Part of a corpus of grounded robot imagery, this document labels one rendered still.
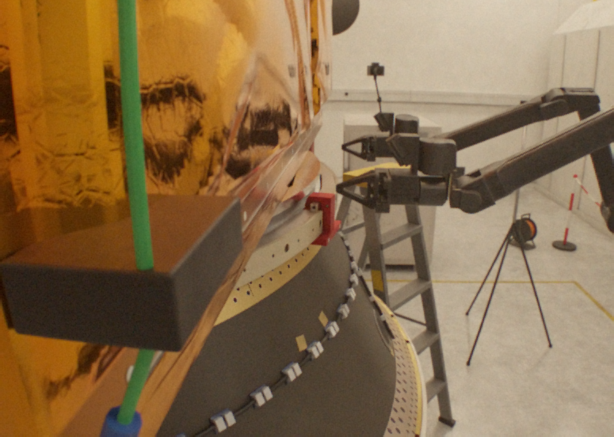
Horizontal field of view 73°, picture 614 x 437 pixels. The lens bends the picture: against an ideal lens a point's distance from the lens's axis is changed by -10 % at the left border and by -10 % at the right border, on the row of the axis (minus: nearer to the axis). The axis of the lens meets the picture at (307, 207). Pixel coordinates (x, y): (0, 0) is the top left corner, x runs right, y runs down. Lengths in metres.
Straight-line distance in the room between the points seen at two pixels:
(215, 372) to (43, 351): 0.55
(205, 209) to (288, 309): 0.66
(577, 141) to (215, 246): 0.76
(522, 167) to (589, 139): 0.13
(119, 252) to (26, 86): 0.07
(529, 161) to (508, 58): 8.02
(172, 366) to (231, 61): 0.22
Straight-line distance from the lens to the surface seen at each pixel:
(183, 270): 0.16
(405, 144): 0.84
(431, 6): 8.57
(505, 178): 0.86
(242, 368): 0.77
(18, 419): 0.22
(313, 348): 0.87
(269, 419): 0.81
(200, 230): 0.19
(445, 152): 0.85
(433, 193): 0.86
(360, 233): 4.62
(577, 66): 8.01
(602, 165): 1.39
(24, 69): 0.19
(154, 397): 0.33
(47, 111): 0.19
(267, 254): 0.75
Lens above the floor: 1.99
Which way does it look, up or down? 16 degrees down
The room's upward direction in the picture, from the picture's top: straight up
